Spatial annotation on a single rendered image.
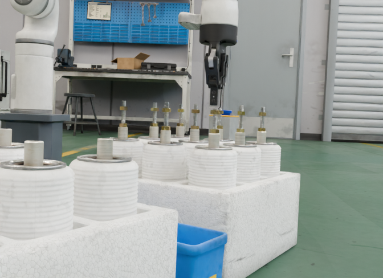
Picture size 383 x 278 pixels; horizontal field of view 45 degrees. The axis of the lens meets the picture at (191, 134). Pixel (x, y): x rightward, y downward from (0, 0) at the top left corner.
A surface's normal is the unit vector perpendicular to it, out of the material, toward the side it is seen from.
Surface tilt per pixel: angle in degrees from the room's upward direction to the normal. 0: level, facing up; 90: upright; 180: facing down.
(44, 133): 90
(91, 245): 90
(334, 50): 90
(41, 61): 90
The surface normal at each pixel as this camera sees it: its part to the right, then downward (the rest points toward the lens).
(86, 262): 0.82, 0.07
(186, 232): -0.55, -0.01
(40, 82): 0.62, 0.07
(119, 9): -0.06, 0.05
